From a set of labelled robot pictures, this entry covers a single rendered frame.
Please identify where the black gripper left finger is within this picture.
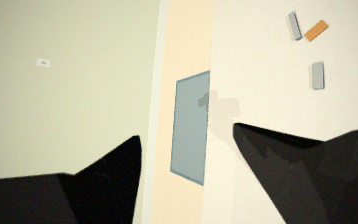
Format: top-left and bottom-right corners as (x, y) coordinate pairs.
(0, 135), (142, 224)

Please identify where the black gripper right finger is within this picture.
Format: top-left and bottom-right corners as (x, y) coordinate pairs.
(232, 122), (358, 224)

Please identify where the orange flat bar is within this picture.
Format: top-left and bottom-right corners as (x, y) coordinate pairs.
(304, 20), (329, 42)

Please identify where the grey rectangular block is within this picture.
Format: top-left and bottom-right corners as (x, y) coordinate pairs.
(312, 62), (325, 90)

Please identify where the grey rectangular bar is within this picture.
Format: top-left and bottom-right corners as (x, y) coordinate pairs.
(288, 12), (302, 41)

